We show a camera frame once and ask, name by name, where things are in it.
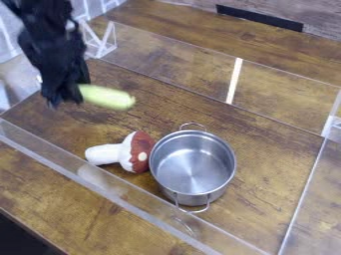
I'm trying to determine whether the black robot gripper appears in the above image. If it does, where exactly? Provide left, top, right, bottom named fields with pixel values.
left=17, top=29, right=90, bottom=109

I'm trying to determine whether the green handled metal spoon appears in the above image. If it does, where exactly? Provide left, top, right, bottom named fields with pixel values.
left=78, top=84, right=136, bottom=111

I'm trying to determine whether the stainless steel pot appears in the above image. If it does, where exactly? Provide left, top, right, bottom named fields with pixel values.
left=149, top=123, right=236, bottom=214

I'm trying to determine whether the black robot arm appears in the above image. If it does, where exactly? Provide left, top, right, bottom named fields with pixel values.
left=0, top=0, right=90, bottom=108

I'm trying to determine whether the clear acrylic triangle stand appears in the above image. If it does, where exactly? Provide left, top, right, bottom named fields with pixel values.
left=80, top=21, right=117, bottom=59

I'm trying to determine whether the plush brown white mushroom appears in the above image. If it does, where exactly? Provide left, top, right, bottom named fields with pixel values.
left=85, top=130, right=155, bottom=173

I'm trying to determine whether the clear acrylic front barrier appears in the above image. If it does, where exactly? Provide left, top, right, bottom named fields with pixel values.
left=0, top=118, right=268, bottom=255

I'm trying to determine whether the black wall strip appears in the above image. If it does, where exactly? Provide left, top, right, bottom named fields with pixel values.
left=215, top=4, right=303, bottom=32

